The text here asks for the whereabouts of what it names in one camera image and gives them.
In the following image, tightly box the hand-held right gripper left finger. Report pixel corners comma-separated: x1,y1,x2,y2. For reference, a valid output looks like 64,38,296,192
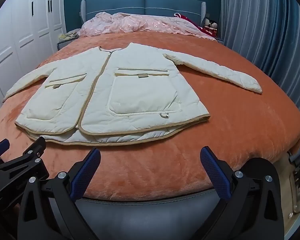
17,147,102,240

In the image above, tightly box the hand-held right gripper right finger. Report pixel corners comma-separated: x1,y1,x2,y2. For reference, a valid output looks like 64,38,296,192
200,146,288,240

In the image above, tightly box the cream quilted jacket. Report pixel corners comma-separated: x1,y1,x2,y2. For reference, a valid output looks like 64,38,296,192
2,42,263,147

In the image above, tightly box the orange plush blanket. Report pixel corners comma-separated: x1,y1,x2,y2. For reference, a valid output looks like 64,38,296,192
0,30,300,202

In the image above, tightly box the white wardrobe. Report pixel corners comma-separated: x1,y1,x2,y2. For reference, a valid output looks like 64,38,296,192
0,0,67,104

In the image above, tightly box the dark blue nightstand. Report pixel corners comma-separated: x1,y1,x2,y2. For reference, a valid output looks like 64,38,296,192
56,29,78,53

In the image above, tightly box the yellowish cloth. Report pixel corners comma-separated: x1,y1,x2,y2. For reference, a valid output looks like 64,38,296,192
58,31,78,41

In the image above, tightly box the red pillow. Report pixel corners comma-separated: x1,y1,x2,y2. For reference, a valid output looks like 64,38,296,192
174,12,219,39

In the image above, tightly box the blue-grey curtain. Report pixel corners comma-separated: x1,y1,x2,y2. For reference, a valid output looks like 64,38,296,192
219,0,300,120

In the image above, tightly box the pink embroidered quilt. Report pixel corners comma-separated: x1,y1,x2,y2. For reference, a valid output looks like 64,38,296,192
79,12,218,41

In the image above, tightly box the blue upholstered headboard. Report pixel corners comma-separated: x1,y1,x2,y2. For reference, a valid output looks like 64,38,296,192
72,0,232,240

